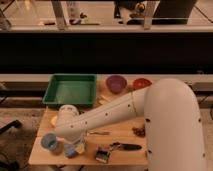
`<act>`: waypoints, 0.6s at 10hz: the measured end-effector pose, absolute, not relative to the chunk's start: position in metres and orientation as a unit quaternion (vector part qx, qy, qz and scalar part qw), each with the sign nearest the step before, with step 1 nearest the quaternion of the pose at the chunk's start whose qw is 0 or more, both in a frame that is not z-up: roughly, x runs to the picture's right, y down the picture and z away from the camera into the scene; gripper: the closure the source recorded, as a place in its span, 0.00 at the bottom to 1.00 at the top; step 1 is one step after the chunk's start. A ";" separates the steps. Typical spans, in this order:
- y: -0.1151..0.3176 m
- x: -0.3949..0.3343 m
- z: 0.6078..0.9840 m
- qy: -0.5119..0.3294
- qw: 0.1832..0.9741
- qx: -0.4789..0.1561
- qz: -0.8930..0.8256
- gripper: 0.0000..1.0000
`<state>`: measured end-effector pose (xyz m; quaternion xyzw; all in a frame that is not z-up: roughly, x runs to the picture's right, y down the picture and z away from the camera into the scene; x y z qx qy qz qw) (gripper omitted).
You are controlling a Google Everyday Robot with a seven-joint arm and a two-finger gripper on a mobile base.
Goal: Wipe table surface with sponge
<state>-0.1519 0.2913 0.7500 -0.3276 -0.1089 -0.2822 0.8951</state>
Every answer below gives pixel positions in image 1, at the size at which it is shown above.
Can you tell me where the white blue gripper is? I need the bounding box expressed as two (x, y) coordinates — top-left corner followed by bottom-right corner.
(40, 133), (84, 158)

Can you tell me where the yellow sponge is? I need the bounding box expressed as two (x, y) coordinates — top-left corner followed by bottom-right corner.
(75, 143), (86, 154)

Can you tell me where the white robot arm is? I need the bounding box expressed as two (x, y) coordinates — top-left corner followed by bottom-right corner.
(41, 78), (207, 171)

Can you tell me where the black chair base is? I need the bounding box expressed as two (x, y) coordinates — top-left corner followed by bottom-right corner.
(0, 120), (22, 171)

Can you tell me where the green plastic tray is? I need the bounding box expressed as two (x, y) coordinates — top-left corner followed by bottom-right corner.
(43, 74), (96, 108)

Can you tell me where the purple bowl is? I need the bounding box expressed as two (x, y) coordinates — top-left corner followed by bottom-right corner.
(106, 75), (127, 94)

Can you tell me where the brown food pile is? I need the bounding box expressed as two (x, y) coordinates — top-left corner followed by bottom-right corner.
(132, 126), (145, 137)

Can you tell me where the black barrier panel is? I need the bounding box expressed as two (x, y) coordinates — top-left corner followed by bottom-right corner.
(0, 32), (213, 74)

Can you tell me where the red bowl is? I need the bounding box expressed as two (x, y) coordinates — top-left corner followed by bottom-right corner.
(133, 78), (152, 90)

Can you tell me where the black handled peeler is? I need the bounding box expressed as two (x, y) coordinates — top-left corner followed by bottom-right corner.
(94, 142), (142, 164)

